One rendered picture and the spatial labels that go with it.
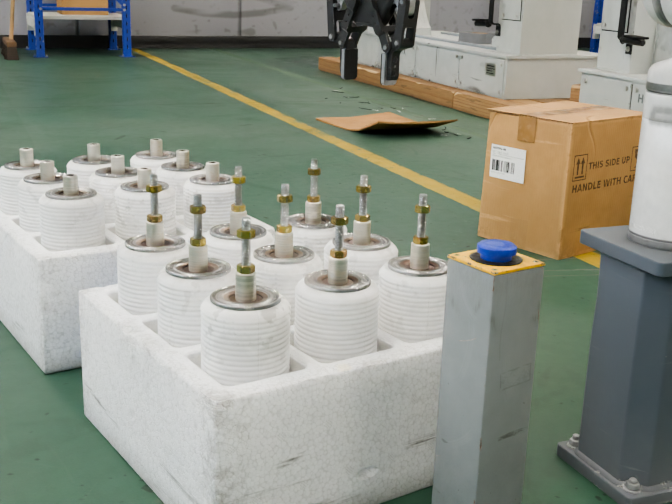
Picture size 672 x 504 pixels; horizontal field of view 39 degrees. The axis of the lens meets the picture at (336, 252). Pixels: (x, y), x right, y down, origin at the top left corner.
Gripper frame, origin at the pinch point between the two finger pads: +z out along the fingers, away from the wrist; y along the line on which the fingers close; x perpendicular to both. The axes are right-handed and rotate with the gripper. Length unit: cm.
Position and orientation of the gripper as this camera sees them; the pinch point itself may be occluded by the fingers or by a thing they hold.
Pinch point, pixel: (368, 71)
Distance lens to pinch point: 119.1
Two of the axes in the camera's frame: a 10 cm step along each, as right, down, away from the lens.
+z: -0.3, 9.6, 2.8
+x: -7.3, 1.7, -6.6
